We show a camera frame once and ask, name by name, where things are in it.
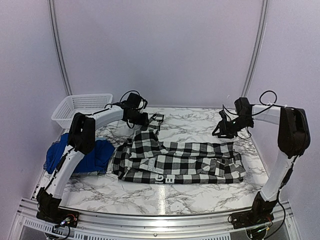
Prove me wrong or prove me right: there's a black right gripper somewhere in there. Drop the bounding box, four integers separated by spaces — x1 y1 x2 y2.
212 115 253 139

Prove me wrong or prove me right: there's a black white checkered cloth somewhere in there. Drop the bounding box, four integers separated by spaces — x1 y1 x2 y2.
111 126 247 184

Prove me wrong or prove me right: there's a blue pleated skirt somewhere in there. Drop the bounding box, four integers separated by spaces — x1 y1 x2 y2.
43 133 115 175

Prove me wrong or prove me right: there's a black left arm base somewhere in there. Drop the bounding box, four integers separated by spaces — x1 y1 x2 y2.
36 187 80 228

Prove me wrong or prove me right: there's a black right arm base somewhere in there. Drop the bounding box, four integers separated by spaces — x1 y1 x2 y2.
228 191 279 229

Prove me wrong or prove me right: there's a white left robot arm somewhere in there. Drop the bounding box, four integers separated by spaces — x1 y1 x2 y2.
36 104 154 202

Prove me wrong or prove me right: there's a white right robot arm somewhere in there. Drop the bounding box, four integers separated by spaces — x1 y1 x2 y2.
212 97 311 203

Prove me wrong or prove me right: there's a white plastic laundry basket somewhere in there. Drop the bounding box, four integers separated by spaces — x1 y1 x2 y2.
51 93 113 129

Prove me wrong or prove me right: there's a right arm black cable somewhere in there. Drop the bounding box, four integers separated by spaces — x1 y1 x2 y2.
219 90 287 226

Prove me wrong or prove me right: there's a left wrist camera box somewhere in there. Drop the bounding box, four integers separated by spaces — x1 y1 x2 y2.
124 92 148 111

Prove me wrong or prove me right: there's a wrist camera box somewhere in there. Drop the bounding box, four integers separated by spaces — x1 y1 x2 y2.
234 97 252 116
124 92 148 111

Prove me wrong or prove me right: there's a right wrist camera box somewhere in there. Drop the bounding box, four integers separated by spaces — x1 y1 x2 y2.
234 97 252 116

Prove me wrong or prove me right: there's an aluminium front frame rail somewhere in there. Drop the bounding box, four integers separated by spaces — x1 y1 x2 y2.
8 198 301 240

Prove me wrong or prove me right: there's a right aluminium wall post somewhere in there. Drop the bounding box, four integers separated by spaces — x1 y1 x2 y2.
240 0 270 97

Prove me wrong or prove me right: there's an aluminium wall post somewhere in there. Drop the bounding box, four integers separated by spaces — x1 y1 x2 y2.
240 0 270 97
47 0 73 96

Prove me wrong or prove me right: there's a left aluminium wall post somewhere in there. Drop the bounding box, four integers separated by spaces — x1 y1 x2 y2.
47 0 73 96

